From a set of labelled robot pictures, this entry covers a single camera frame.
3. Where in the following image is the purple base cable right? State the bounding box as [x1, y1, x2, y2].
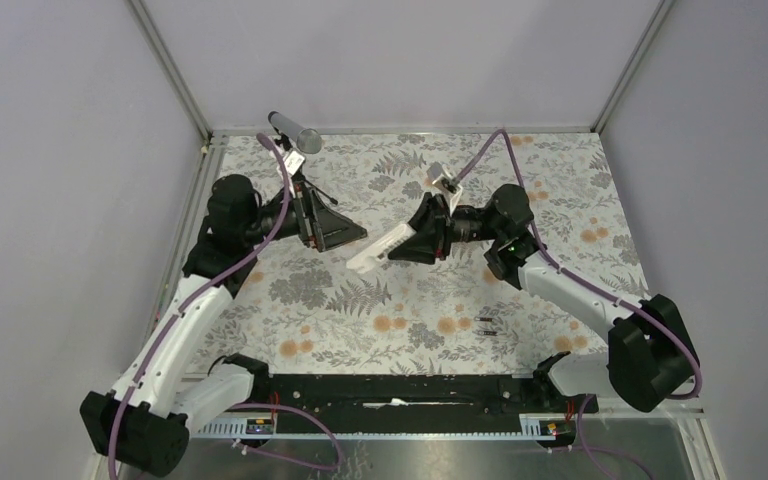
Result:
[542, 397, 657, 480]

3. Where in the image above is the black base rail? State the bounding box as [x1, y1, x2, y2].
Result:
[247, 374, 598, 436]

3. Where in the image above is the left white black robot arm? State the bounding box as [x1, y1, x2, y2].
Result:
[80, 173, 367, 478]

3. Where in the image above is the black mini tripod stand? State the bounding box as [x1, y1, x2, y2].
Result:
[276, 133, 339, 206]

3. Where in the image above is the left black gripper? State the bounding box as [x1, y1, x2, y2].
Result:
[244, 181, 368, 252]

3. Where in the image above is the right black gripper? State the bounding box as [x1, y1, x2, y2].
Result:
[385, 193, 504, 267]

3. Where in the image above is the grey microphone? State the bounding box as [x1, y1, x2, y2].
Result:
[267, 111, 323, 155]

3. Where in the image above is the floral patterned table mat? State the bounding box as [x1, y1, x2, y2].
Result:
[187, 133, 649, 376]

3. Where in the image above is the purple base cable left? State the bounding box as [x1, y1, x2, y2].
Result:
[234, 400, 346, 472]

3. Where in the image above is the white remote control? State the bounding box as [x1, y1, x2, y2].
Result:
[346, 223, 416, 274]

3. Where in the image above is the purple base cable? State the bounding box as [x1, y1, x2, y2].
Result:
[234, 400, 346, 472]
[542, 397, 657, 480]

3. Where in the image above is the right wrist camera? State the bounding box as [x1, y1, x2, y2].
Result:
[427, 162, 462, 195]

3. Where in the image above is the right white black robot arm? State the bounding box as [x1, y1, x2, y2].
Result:
[374, 184, 702, 412]

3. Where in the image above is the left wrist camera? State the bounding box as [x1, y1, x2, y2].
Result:
[283, 149, 306, 177]

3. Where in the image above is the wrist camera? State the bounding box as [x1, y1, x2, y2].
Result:
[283, 149, 306, 177]
[427, 162, 462, 195]

